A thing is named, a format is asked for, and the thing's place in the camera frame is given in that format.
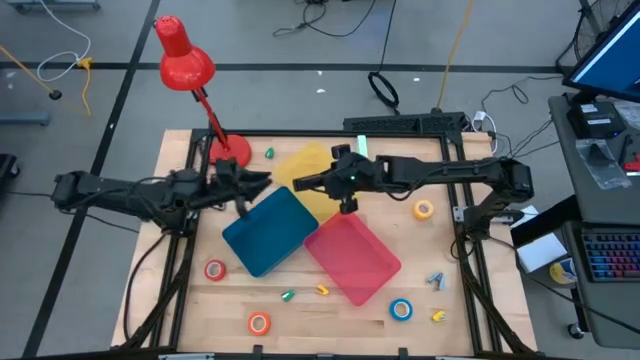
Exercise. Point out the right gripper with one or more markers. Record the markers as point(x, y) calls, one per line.
point(357, 180)

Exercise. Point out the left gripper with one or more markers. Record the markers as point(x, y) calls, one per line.
point(225, 187)

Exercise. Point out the green translucent block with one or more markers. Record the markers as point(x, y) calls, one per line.
point(362, 146)

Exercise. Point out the red tape roll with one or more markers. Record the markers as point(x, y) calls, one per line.
point(207, 270)

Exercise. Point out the yellow staple remover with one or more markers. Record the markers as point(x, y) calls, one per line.
point(322, 290)
point(438, 316)

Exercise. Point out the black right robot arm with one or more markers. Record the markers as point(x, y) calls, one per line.
point(450, 172)

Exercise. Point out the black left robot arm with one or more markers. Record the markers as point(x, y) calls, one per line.
point(125, 197)

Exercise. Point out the orange tape roll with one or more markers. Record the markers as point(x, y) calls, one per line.
point(251, 323)

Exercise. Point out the grey-blue staple remover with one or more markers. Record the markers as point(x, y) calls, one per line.
point(436, 279)

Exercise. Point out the yellow translucent plastic bin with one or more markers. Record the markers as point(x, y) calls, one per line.
point(300, 167)

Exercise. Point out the blue plastic bin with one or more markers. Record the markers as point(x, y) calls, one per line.
point(270, 235)

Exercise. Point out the pink translucent plastic bin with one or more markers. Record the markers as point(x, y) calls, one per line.
point(352, 257)

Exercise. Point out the black perforated box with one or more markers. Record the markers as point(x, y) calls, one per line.
point(400, 122)

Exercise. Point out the red desk lamp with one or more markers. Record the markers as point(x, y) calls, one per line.
point(185, 65)

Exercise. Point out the white power adapter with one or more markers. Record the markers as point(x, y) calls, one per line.
point(480, 117)

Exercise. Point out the yellow rod with black foot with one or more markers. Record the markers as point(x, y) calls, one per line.
point(55, 94)

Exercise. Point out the white cardboard box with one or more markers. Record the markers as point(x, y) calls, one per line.
point(540, 252)

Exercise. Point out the grey side desk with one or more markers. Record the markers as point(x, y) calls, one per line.
point(595, 205)

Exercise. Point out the black mini computer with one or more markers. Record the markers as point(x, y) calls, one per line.
point(595, 120)

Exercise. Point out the clear plastic bag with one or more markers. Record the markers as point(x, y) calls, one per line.
point(602, 165)

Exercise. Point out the backlit rainbow keyboard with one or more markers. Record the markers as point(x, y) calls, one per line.
point(612, 256)

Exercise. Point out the black floor fan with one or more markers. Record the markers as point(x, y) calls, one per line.
point(590, 30)

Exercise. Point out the computer monitor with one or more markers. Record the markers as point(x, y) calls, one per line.
point(610, 65)

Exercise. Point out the black aluminium table frame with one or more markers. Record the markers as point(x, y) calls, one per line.
point(300, 134)

